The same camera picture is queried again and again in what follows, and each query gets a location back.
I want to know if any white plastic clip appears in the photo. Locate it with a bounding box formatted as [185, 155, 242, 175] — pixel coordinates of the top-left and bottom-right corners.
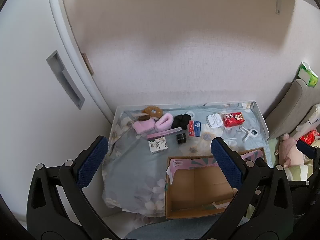
[239, 126, 258, 141]

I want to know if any small brown wall block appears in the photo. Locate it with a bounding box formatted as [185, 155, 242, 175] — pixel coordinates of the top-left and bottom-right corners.
[81, 52, 94, 75]

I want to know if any white earphone case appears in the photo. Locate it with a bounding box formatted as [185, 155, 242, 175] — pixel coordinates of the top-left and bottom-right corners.
[206, 114, 223, 128]

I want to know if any brown bear plush headband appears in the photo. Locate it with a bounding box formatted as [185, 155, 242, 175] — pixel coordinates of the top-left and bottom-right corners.
[138, 107, 162, 122]

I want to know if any white wardrobe door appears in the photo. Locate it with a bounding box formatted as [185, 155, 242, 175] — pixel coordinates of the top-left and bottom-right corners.
[0, 0, 115, 230]

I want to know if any blue floral cloth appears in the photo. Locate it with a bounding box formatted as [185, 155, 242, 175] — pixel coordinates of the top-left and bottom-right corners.
[102, 101, 274, 223]

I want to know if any small floral printed box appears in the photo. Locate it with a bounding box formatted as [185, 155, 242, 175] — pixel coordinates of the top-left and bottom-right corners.
[149, 139, 168, 155]

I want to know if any black cloth bundle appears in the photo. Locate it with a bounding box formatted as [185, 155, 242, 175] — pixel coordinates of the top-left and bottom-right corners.
[171, 114, 192, 130]

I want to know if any red carton box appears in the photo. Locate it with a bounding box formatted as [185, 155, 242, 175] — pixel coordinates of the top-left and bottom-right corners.
[222, 112, 245, 128]

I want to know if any pink plush toy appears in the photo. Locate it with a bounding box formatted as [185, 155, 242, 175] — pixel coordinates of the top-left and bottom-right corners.
[275, 133, 305, 168]

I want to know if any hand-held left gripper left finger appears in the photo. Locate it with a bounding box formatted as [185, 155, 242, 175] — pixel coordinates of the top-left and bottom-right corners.
[26, 135, 118, 240]

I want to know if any long pink box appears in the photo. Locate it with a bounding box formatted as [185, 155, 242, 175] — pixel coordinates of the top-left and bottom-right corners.
[147, 127, 182, 140]

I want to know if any red and blue card pack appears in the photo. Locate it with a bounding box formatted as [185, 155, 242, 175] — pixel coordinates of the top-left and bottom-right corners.
[188, 120, 202, 137]

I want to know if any red printed pack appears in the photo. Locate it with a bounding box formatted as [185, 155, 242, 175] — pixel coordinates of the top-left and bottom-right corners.
[300, 129, 320, 145]

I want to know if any white pillow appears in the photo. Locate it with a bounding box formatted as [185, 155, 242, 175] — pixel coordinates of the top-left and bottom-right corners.
[296, 104, 320, 133]

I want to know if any cardboard box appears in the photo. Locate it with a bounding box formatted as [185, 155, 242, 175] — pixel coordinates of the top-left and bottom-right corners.
[164, 147, 267, 219]

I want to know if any green tissue pack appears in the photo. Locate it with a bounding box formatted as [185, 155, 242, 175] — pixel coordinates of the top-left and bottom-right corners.
[298, 61, 319, 87]

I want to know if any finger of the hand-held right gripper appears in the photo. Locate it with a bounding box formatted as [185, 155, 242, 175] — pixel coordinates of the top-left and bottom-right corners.
[254, 155, 275, 170]
[296, 140, 318, 159]

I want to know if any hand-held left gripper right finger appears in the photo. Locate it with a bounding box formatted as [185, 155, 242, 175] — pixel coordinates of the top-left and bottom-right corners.
[211, 137, 294, 240]

